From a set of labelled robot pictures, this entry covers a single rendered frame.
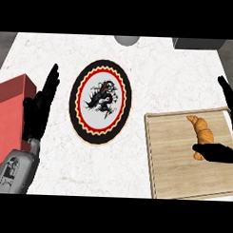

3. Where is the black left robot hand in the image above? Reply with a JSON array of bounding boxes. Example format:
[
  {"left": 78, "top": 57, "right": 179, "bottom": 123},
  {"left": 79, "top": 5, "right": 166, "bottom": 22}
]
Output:
[{"left": 20, "top": 62, "right": 61, "bottom": 144}]

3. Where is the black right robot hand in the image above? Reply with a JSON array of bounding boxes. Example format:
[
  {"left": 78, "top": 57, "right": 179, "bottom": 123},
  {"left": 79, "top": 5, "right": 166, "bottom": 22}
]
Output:
[{"left": 191, "top": 73, "right": 233, "bottom": 165}]

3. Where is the golden brown croissant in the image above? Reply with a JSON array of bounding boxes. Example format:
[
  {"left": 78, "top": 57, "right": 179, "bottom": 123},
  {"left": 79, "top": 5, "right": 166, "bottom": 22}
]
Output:
[{"left": 184, "top": 114, "right": 216, "bottom": 162}]

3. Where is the pale wooden tray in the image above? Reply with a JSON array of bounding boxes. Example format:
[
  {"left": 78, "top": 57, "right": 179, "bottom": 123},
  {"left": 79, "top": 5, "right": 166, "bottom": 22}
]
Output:
[{"left": 140, "top": 103, "right": 233, "bottom": 203}]

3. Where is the plate with dragon print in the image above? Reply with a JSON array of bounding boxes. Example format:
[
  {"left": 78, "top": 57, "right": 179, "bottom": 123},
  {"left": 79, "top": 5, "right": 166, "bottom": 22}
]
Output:
[{"left": 67, "top": 58, "right": 134, "bottom": 146}]

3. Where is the red box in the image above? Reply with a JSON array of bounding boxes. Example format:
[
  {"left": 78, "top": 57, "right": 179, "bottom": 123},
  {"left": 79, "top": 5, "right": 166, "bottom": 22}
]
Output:
[{"left": 0, "top": 72, "right": 39, "bottom": 184}]

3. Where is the dark grey appliance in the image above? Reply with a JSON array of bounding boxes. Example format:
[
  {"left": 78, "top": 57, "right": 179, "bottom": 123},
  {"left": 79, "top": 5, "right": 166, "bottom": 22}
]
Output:
[{"left": 171, "top": 36, "right": 226, "bottom": 51}]

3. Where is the grey round object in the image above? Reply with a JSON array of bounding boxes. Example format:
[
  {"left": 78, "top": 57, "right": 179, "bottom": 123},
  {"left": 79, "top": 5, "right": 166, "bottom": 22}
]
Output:
[{"left": 112, "top": 34, "right": 140, "bottom": 48}]

